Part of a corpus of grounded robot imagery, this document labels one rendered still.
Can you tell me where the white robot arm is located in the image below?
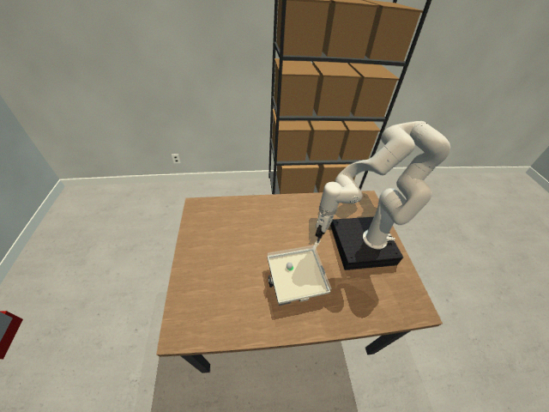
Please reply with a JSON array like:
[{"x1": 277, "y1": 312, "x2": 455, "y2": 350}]
[{"x1": 319, "y1": 121, "x2": 450, "y2": 249}]

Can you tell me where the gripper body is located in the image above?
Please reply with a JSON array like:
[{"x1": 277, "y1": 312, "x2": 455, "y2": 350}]
[{"x1": 316, "y1": 210, "x2": 334, "y2": 233}]

